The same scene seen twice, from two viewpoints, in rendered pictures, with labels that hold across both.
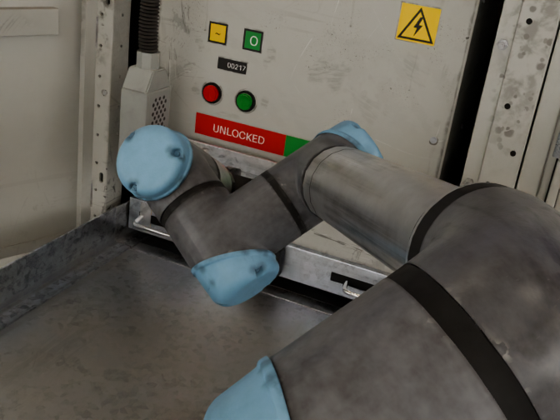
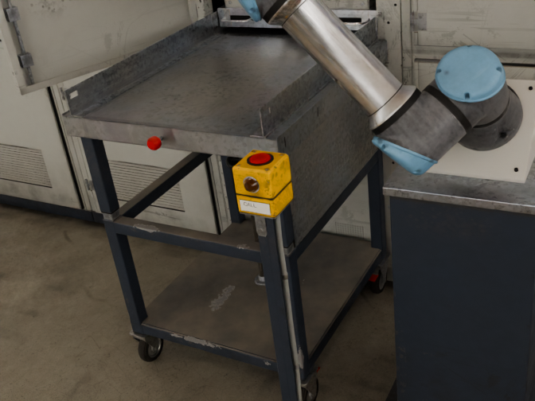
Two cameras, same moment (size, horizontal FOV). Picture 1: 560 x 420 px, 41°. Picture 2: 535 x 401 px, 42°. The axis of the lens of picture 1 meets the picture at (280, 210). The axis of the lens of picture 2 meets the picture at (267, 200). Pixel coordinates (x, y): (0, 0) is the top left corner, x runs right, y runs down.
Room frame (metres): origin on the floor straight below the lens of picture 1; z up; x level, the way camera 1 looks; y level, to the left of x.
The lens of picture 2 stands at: (-1.00, -0.28, 1.45)
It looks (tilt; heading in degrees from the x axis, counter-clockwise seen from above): 29 degrees down; 12
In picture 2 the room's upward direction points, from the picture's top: 8 degrees counter-clockwise
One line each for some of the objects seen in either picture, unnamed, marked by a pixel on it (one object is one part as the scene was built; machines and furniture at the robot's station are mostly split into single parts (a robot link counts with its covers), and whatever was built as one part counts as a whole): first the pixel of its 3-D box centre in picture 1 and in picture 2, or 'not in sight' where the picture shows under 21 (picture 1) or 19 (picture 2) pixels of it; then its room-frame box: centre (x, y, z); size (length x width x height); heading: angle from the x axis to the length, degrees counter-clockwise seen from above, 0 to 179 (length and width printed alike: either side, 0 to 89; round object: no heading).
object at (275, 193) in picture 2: not in sight; (263, 183); (0.13, -0.04, 0.85); 0.08 x 0.08 x 0.10; 70
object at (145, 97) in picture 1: (145, 121); not in sight; (1.13, 0.23, 1.09); 0.08 x 0.05 x 0.17; 160
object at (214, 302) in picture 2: not in sight; (252, 200); (0.76, 0.14, 0.46); 0.64 x 0.58 x 0.66; 160
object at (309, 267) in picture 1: (272, 250); (296, 17); (1.13, 0.00, 0.89); 0.54 x 0.05 x 0.06; 70
